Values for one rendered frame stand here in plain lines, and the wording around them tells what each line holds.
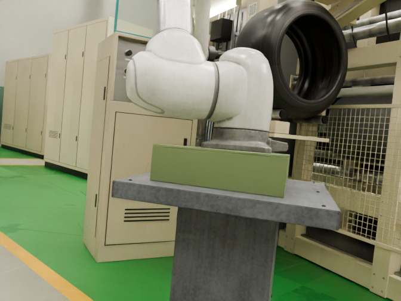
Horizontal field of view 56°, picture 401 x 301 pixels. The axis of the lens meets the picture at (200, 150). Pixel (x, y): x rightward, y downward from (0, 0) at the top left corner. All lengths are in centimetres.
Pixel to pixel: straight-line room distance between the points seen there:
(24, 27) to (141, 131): 880
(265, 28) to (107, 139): 100
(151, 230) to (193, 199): 147
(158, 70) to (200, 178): 27
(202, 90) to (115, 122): 123
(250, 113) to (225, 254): 36
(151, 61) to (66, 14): 1041
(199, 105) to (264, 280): 46
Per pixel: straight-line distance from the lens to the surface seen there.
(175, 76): 92
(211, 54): 175
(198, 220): 96
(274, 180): 86
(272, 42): 184
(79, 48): 564
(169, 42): 97
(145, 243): 230
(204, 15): 150
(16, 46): 1065
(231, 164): 87
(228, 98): 96
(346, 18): 240
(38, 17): 1097
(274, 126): 184
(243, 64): 99
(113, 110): 211
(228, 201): 81
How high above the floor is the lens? 78
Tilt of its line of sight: 3 degrees down
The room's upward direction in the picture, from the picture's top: 5 degrees clockwise
